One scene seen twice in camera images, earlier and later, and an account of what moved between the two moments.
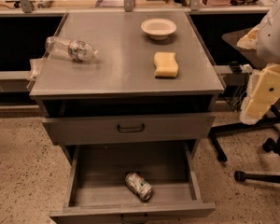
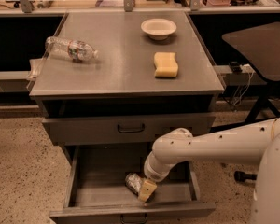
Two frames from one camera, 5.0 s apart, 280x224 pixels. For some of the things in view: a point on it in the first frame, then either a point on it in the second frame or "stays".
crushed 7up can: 139,186 stays
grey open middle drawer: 96,189 stays
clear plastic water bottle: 70,49 stays
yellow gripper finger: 265,87 -> 156,171
